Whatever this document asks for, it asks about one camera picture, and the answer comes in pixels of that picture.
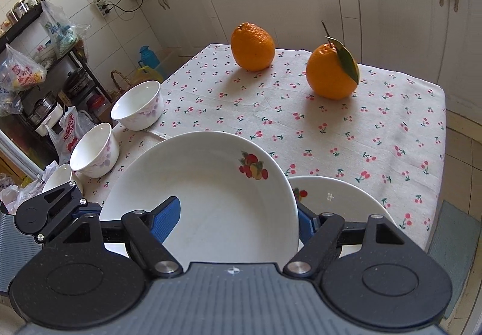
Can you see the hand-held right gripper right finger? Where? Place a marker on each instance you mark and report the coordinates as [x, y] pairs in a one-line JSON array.
[[308, 224]]

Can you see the cherry-print tablecloth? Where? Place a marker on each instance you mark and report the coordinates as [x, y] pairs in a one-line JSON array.
[[339, 124]]

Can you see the blue thermos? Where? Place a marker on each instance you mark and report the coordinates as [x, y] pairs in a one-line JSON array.
[[148, 58]]

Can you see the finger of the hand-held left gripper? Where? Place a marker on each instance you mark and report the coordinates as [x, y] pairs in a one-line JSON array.
[[71, 194]]

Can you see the clear plastic bag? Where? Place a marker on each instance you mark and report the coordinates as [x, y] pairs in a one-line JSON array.
[[60, 32]]

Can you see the white fruit-print plate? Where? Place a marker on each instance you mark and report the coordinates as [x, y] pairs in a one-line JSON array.
[[211, 199], [339, 199]]

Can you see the yellow plastic jug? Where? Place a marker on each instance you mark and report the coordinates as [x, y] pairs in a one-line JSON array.
[[147, 78]]

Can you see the red and white plastic bag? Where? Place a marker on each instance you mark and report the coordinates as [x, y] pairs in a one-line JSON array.
[[69, 132]]

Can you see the steel pot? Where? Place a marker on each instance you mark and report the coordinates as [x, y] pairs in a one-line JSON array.
[[45, 105]]

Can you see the white power strip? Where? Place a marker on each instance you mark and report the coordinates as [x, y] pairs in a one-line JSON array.
[[102, 8]]

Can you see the grey floor mat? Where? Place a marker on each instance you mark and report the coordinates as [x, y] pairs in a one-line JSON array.
[[452, 244]]

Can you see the black metal shelf rack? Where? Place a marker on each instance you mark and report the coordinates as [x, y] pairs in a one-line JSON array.
[[22, 22]]

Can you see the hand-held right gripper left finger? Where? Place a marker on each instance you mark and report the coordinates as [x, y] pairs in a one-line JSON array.
[[165, 220]]

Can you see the dark cooking pot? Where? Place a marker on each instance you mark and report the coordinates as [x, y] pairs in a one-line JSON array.
[[75, 81]]

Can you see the red-print plastic bag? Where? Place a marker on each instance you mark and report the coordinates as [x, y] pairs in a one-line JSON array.
[[20, 73]]

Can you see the orange with leaf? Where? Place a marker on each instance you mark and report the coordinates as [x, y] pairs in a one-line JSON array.
[[329, 71]]

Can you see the white floral bowl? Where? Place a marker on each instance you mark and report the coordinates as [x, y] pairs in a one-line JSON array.
[[56, 179], [96, 162], [137, 116]]

